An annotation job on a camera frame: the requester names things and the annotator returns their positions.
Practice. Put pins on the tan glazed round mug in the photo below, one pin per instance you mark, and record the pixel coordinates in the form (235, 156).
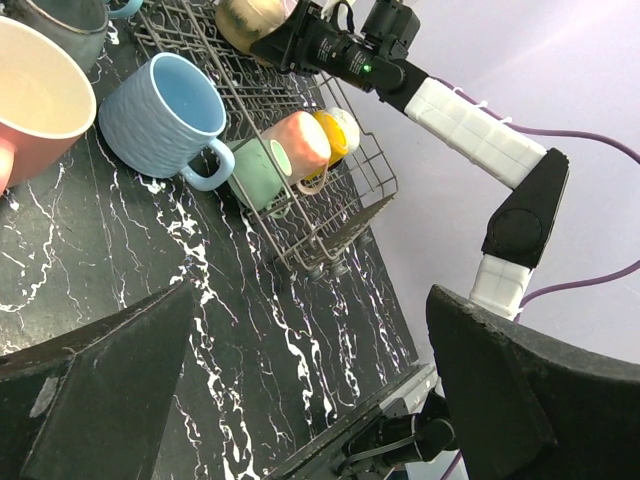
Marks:
(243, 22)

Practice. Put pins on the white speckled ceramic mug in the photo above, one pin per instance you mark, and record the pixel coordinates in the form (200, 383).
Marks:
(349, 126)

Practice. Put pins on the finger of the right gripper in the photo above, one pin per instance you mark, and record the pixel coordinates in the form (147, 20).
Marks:
(280, 35)

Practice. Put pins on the peach pink mug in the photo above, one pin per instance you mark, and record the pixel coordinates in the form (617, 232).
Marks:
(306, 146)

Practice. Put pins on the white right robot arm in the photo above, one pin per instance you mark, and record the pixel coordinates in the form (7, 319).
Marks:
(518, 232)

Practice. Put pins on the grey wire dish rack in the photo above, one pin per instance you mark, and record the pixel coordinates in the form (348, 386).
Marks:
(319, 180)

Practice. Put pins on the blue mug white interior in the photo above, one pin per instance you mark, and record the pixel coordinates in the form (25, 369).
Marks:
(126, 10)

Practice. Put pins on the light blue ribbed mug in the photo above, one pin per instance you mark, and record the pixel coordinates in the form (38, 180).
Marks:
(165, 120)

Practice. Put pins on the pink mug white interior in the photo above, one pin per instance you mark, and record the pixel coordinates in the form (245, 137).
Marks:
(47, 102)

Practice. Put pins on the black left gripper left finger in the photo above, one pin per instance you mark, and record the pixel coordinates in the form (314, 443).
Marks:
(93, 403)

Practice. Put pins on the yellow mug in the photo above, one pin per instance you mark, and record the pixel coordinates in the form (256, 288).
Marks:
(334, 126)

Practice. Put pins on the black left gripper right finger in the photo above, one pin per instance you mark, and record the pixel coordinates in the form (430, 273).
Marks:
(525, 405)

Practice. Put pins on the green teal mug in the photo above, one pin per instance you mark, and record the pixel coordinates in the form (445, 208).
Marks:
(254, 175)

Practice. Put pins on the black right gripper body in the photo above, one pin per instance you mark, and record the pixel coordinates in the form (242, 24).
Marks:
(327, 43)

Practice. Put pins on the grey mug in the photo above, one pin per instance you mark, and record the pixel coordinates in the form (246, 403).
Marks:
(79, 27)

